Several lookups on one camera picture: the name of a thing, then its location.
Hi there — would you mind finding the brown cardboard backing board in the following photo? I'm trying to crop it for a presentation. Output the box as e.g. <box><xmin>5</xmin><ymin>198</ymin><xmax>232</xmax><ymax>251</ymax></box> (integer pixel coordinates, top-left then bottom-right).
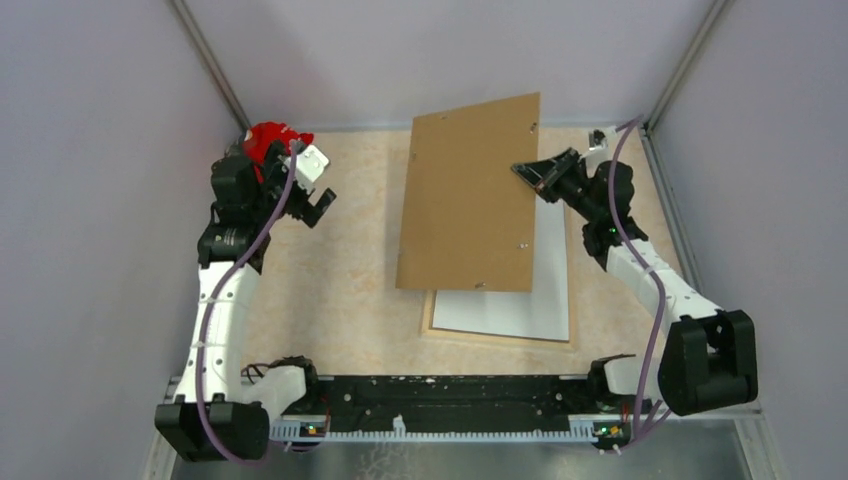
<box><xmin>395</xmin><ymin>93</ymin><xmax>541</xmax><ymax>292</ymax></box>

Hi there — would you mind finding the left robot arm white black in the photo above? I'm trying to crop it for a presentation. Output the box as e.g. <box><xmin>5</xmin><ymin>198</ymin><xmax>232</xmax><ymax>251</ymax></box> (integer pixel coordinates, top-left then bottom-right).
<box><xmin>154</xmin><ymin>140</ymin><xmax>336</xmax><ymax>465</ymax></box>

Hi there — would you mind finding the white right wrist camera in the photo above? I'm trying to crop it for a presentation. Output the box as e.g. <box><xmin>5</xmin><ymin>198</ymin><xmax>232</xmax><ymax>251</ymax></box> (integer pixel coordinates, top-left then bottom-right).
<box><xmin>587</xmin><ymin>127</ymin><xmax>618</xmax><ymax>153</ymax></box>

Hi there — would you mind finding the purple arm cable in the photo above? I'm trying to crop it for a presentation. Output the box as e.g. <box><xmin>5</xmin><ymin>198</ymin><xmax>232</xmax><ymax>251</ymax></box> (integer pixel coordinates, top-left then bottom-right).
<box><xmin>596</xmin><ymin>115</ymin><xmax>674</xmax><ymax>456</ymax></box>
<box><xmin>193</xmin><ymin>139</ymin><xmax>329</xmax><ymax>465</ymax></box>

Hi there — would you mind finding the aluminium front rail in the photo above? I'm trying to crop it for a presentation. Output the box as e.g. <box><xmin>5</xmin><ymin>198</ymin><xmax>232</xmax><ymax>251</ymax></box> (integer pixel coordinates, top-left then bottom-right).
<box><xmin>243</xmin><ymin>377</ymin><xmax>633</xmax><ymax>449</ymax></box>

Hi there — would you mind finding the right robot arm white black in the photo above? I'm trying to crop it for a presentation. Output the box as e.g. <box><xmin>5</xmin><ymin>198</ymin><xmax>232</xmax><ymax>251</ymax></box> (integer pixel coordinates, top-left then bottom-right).
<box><xmin>511</xmin><ymin>148</ymin><xmax>759</xmax><ymax>416</ymax></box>

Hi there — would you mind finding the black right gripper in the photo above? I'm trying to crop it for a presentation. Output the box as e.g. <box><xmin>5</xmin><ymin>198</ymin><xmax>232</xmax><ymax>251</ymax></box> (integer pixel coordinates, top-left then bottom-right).
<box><xmin>510</xmin><ymin>147</ymin><xmax>600</xmax><ymax>223</ymax></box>

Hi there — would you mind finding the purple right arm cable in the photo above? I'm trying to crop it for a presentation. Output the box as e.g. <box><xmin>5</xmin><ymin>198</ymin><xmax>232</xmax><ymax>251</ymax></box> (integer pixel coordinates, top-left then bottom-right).
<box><xmin>596</xmin><ymin>115</ymin><xmax>674</xmax><ymax>456</ymax></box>

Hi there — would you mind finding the red crumpled cloth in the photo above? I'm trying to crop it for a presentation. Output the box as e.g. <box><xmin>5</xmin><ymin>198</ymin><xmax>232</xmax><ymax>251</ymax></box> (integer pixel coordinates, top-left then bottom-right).
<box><xmin>238</xmin><ymin>121</ymin><xmax>315</xmax><ymax>183</ymax></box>

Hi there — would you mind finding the white wooden picture frame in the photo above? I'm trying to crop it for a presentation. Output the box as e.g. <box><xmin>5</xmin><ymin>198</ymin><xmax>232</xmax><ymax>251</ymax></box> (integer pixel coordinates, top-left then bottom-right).
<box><xmin>419</xmin><ymin>198</ymin><xmax>578</xmax><ymax>352</ymax></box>

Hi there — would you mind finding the printed photo with white border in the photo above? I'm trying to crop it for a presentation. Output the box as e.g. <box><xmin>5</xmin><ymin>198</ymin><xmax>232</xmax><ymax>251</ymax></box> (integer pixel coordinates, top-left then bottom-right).
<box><xmin>431</xmin><ymin>197</ymin><xmax>571</xmax><ymax>343</ymax></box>

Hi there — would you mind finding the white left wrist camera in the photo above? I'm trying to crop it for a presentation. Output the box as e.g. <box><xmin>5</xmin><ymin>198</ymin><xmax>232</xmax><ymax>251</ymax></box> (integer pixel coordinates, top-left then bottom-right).
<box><xmin>295</xmin><ymin>145</ymin><xmax>331</xmax><ymax>191</ymax></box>

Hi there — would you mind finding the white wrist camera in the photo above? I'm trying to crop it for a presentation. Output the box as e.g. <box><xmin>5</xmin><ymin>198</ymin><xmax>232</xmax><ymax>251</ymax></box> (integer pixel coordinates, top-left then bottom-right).
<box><xmin>295</xmin><ymin>145</ymin><xmax>331</xmax><ymax>191</ymax></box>
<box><xmin>587</xmin><ymin>127</ymin><xmax>618</xmax><ymax>153</ymax></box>

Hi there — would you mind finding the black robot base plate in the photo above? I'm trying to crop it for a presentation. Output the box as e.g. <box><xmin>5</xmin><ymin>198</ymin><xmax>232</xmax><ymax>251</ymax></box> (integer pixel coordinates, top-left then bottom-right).
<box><xmin>282</xmin><ymin>375</ymin><xmax>635</xmax><ymax>434</ymax></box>

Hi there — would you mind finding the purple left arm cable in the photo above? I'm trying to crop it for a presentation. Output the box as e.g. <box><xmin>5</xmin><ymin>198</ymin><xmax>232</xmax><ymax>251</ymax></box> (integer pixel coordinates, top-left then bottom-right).
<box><xmin>193</xmin><ymin>139</ymin><xmax>329</xmax><ymax>465</ymax></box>

